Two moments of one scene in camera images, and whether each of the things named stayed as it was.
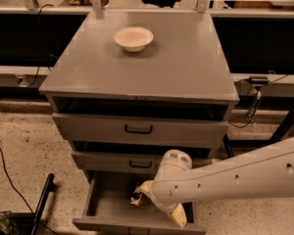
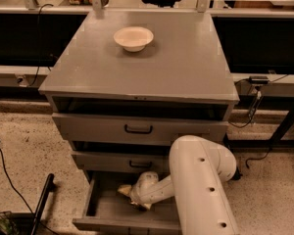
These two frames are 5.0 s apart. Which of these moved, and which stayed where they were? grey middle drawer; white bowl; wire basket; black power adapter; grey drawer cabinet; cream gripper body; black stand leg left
Moved: cream gripper body
Stayed: white bowl; black power adapter; grey drawer cabinet; black stand leg left; grey middle drawer; wire basket
